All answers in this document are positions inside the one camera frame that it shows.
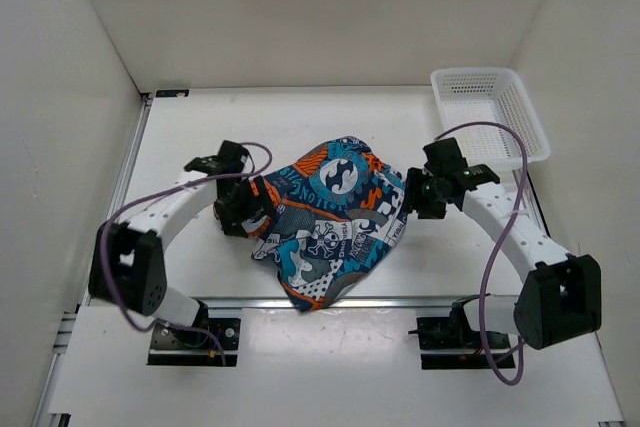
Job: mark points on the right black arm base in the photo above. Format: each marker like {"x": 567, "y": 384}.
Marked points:
{"x": 452, "y": 341}

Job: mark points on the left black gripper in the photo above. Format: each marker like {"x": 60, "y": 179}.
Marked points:
{"x": 258, "y": 205}

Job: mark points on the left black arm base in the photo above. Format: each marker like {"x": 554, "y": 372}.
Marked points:
{"x": 170, "y": 347}

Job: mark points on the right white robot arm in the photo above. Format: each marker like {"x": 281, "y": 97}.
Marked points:
{"x": 560, "y": 297}

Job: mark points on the colourful patterned shorts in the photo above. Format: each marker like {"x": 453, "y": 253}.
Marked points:
{"x": 337, "y": 215}

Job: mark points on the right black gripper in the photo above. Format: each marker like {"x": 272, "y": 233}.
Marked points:
{"x": 414, "y": 179}

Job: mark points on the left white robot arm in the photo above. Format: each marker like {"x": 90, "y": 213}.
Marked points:
{"x": 128, "y": 268}

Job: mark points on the aluminium front rail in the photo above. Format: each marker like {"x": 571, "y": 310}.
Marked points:
{"x": 411, "y": 302}

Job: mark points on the white perforated plastic basket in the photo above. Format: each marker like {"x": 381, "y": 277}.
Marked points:
{"x": 490, "y": 94}

